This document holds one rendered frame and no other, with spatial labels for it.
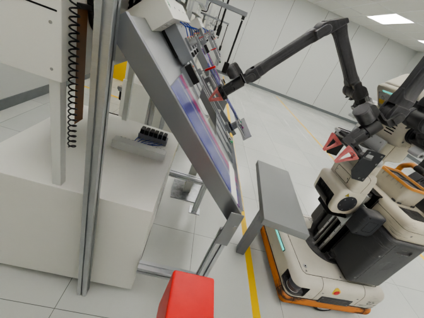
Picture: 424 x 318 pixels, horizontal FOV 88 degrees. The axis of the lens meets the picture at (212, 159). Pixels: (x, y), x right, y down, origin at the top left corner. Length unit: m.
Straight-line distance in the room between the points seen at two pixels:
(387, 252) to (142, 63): 1.46
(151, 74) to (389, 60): 10.34
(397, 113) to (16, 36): 1.16
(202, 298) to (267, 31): 8.64
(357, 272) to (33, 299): 1.67
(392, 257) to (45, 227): 1.69
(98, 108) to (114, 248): 0.63
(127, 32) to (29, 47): 0.26
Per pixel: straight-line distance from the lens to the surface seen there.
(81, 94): 0.84
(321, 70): 9.61
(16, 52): 0.79
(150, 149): 1.13
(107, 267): 1.21
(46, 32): 0.73
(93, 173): 0.78
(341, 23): 1.30
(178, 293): 0.54
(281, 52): 1.23
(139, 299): 1.39
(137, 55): 0.64
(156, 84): 0.63
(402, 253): 1.65
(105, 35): 0.62
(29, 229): 1.19
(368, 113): 0.96
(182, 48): 0.93
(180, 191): 1.95
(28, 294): 1.43
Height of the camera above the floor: 1.25
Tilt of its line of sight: 29 degrees down
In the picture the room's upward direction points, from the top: 22 degrees clockwise
